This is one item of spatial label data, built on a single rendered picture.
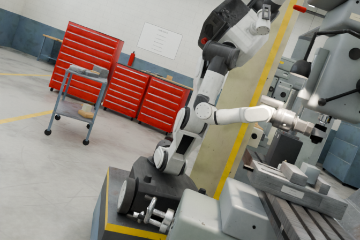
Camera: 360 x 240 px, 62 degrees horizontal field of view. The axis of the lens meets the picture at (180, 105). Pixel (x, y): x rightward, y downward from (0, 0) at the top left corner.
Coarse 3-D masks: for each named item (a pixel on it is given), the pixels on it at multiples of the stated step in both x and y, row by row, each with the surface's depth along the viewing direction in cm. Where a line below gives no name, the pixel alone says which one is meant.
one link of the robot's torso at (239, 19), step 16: (240, 0) 153; (208, 16) 147; (224, 16) 144; (240, 16) 148; (256, 16) 153; (208, 32) 154; (224, 32) 144; (240, 32) 144; (240, 48) 144; (256, 48) 148; (240, 64) 152
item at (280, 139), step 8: (280, 136) 158; (288, 136) 159; (296, 136) 162; (272, 144) 173; (280, 144) 158; (288, 144) 157; (296, 144) 156; (272, 152) 163; (280, 152) 158; (288, 152) 157; (296, 152) 156; (272, 160) 159; (280, 160) 158; (288, 160) 157
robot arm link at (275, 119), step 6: (264, 96) 128; (264, 102) 128; (270, 102) 126; (276, 102) 126; (282, 102) 125; (270, 108) 125; (282, 108) 126; (276, 114) 124; (282, 114) 123; (270, 120) 127; (276, 120) 124; (276, 126) 125
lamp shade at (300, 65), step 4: (300, 60) 113; (304, 60) 113; (296, 64) 112; (300, 64) 112; (304, 64) 111; (308, 64) 111; (292, 68) 113; (296, 68) 112; (300, 68) 111; (304, 68) 111; (308, 68) 111; (292, 72) 113; (296, 72) 112; (300, 72) 111; (304, 72) 111; (308, 72) 111; (300, 76) 118; (304, 76) 111; (308, 76) 112
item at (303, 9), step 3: (294, 6) 128; (297, 6) 128; (300, 6) 128; (294, 9) 129; (297, 9) 128; (300, 9) 128; (303, 9) 127; (303, 12) 128; (306, 12) 129; (309, 12) 128; (312, 12) 128; (315, 12) 128; (315, 15) 128; (318, 15) 128; (321, 15) 127
